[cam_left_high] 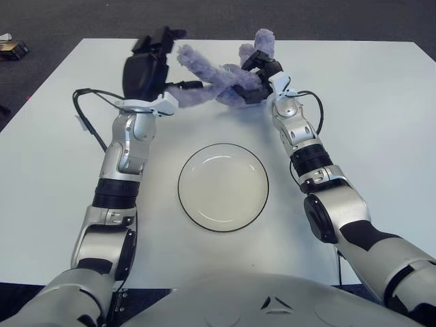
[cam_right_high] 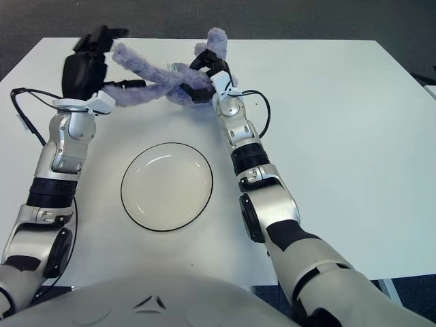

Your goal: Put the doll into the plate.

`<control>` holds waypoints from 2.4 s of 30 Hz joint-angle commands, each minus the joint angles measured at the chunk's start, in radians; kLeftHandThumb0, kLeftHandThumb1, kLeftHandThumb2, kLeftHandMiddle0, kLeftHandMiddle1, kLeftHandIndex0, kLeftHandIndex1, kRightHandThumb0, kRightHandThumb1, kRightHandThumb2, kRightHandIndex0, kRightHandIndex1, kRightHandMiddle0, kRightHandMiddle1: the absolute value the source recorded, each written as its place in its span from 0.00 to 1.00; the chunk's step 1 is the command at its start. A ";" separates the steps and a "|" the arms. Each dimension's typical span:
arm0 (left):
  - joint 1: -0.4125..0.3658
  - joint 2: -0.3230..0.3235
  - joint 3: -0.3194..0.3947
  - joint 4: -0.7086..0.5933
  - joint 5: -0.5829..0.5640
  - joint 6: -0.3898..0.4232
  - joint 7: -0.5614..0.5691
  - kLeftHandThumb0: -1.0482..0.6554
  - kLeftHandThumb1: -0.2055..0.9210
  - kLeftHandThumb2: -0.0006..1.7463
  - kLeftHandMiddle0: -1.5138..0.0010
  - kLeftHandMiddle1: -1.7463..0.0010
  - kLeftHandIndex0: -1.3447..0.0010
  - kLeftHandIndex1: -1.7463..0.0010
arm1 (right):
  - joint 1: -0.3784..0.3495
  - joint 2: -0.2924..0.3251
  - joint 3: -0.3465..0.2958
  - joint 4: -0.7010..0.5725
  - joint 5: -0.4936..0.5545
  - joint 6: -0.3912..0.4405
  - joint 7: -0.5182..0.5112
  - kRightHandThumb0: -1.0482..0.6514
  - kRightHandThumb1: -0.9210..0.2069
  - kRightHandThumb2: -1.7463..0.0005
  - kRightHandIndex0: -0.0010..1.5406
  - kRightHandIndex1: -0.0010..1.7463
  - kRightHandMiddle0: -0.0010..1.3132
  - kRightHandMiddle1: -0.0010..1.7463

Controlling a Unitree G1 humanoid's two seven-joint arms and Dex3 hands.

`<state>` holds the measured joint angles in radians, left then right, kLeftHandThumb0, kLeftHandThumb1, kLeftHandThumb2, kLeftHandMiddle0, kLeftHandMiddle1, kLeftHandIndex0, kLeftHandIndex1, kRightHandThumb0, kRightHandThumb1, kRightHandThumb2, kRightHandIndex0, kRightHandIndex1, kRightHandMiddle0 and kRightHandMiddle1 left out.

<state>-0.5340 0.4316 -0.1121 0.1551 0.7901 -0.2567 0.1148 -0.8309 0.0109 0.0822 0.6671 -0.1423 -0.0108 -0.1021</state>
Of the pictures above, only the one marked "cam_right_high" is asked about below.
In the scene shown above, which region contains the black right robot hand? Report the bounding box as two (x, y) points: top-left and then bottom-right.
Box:
(180, 49), (233, 104)

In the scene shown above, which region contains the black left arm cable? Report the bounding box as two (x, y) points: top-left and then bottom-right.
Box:
(11, 87), (93, 297)

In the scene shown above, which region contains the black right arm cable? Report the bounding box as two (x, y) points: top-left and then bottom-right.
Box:
(226, 90), (272, 139)

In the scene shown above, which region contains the white table leg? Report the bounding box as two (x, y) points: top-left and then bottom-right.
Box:
(377, 278), (406, 311)

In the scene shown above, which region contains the purple plush bunny doll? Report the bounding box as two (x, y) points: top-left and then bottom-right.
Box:
(100, 27), (241, 107)

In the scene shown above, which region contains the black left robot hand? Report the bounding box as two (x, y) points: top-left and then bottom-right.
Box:
(60, 24), (148, 102)

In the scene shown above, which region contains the white plate with black rim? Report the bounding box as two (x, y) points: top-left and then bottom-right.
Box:
(121, 142), (215, 233)

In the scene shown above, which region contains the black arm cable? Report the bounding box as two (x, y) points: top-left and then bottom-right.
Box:
(11, 87), (93, 297)
(226, 90), (272, 139)

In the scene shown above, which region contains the grey robot torso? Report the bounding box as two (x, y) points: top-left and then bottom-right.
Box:
(0, 272), (300, 327)

